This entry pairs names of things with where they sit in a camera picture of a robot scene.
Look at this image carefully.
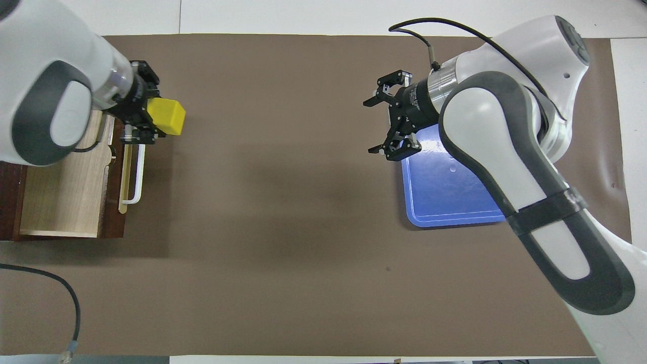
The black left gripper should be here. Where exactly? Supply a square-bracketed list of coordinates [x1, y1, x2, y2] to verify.
[108, 60, 165, 146]

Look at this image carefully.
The blue plastic tray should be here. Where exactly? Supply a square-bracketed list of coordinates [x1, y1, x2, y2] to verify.
[400, 124, 507, 229]

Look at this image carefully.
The brown paper table mat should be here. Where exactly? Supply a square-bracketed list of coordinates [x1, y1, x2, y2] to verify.
[0, 34, 633, 357]

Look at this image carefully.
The yellow block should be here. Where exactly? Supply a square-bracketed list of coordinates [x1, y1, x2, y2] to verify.
[146, 97, 187, 137]

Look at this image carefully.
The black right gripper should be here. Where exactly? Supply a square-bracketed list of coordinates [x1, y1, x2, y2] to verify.
[362, 69, 441, 162]

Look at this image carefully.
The beige strip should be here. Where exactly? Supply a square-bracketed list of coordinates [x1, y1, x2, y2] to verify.
[117, 144, 133, 213]

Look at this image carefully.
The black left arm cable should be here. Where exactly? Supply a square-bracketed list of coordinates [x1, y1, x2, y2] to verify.
[0, 262, 82, 364]

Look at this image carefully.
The white drawer handle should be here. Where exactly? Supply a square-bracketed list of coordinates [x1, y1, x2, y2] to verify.
[122, 144, 146, 206]

